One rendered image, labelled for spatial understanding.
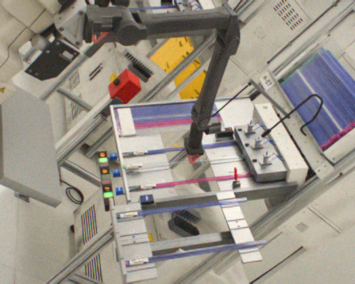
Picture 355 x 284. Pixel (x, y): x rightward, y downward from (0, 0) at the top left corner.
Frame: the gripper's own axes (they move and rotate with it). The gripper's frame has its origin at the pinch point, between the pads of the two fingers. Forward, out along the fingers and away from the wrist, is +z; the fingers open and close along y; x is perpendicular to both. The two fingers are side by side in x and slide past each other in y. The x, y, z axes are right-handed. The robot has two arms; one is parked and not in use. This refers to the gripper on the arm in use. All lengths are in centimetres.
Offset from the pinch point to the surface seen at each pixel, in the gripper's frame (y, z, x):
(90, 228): 24, 66, 40
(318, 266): 31, 135, -118
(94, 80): 149, 57, 27
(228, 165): -3.6, 0.4, -16.2
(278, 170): -16.7, -7.6, -32.9
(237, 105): 41, 1, -34
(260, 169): -14.9, -6.9, -25.5
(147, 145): 16.0, 3.9, 16.4
